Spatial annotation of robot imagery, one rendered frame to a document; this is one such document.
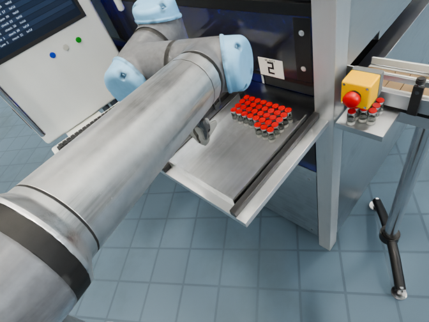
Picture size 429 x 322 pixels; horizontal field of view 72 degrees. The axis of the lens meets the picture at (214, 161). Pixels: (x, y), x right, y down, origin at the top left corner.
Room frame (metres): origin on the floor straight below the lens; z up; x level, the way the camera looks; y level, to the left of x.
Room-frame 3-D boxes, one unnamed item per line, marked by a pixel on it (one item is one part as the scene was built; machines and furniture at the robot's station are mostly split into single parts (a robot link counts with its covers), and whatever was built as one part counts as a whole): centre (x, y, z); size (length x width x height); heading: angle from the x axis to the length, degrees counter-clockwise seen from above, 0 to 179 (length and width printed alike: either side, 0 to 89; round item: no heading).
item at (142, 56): (0.45, 0.04, 1.30); 0.11 x 0.11 x 0.08; 53
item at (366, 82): (0.54, -0.41, 0.99); 0.08 x 0.07 x 0.07; 121
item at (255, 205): (0.80, -0.03, 0.87); 0.70 x 0.48 x 0.02; 31
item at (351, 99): (0.51, -0.37, 0.99); 0.04 x 0.04 x 0.04; 31
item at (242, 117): (0.68, -0.16, 0.90); 0.18 x 0.02 x 0.05; 31
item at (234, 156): (0.63, -0.08, 0.90); 0.34 x 0.26 x 0.04; 121
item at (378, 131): (0.55, -0.46, 0.87); 0.14 x 0.13 x 0.02; 121
